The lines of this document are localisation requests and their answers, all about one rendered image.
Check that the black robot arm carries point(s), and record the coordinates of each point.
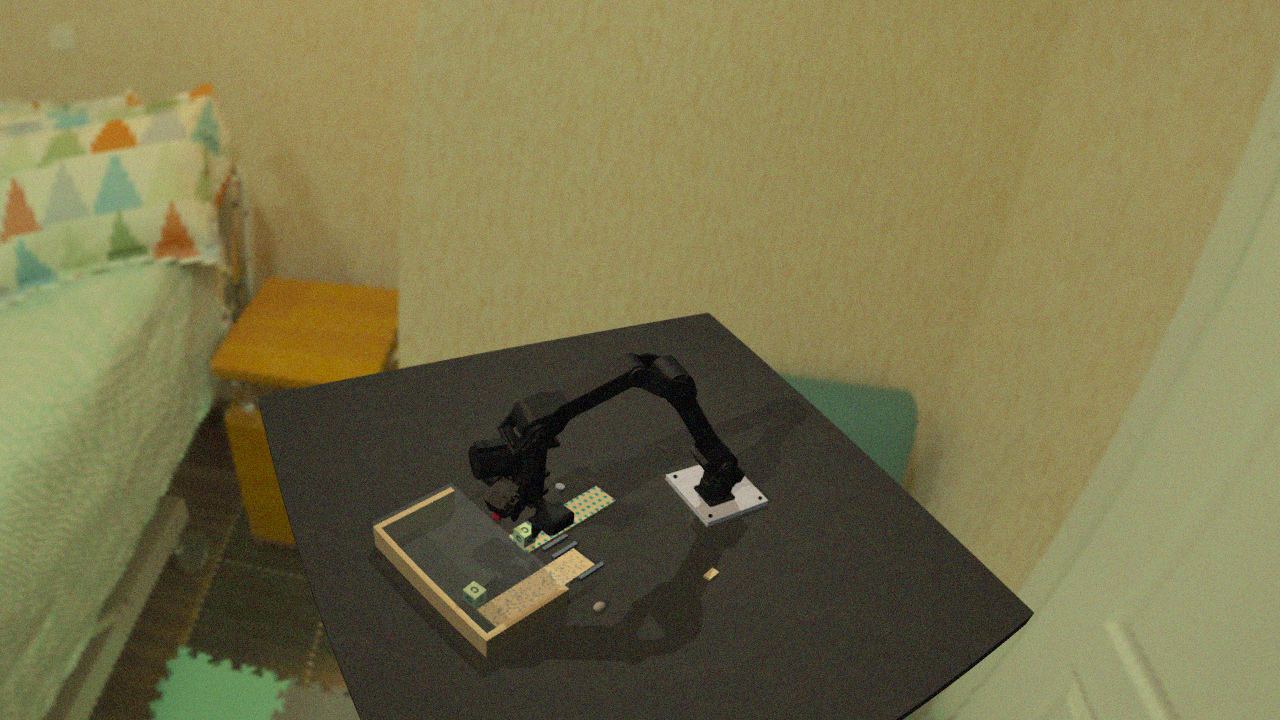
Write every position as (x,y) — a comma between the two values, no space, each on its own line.
(541,417)

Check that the light green letter cube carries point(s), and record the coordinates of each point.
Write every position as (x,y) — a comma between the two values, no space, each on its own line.
(522,534)

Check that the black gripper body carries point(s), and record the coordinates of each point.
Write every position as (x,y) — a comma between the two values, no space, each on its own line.
(550,517)

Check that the tan strip with teal polka dots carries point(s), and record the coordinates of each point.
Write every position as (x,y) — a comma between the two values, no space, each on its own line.
(586,505)

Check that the tan speckled strip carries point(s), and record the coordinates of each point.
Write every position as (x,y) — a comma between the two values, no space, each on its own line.
(571,565)

